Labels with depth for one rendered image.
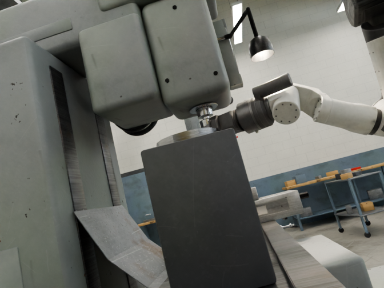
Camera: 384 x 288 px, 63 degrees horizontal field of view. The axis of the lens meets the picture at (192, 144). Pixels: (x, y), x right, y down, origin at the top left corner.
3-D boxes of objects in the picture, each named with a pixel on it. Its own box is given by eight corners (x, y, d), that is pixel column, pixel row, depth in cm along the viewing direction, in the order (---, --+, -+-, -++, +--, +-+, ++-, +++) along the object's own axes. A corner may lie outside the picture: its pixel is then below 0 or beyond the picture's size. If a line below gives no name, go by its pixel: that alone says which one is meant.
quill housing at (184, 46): (234, 107, 101) (209, 20, 107) (232, 87, 81) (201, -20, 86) (178, 123, 103) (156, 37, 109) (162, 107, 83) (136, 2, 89)
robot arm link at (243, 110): (224, 115, 95) (260, 100, 89) (232, 146, 93) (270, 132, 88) (204, 110, 84) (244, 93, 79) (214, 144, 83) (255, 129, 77)
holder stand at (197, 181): (250, 251, 57) (222, 146, 60) (279, 283, 35) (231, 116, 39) (186, 267, 57) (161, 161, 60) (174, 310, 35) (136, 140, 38)
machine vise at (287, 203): (295, 210, 107) (286, 179, 109) (304, 212, 93) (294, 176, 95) (198, 233, 111) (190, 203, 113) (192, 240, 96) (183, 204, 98)
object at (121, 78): (176, 116, 106) (159, 47, 110) (158, 95, 82) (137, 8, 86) (124, 131, 108) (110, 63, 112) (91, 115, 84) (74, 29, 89)
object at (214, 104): (218, 108, 95) (218, 106, 96) (216, 100, 87) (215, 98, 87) (192, 116, 96) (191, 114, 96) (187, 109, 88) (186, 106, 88)
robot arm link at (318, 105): (271, 100, 86) (320, 111, 84) (269, 115, 79) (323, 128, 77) (278, 78, 82) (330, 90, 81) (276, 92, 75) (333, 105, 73)
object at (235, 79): (243, 87, 93) (224, 24, 97) (243, 83, 89) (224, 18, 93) (230, 91, 93) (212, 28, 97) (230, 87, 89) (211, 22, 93)
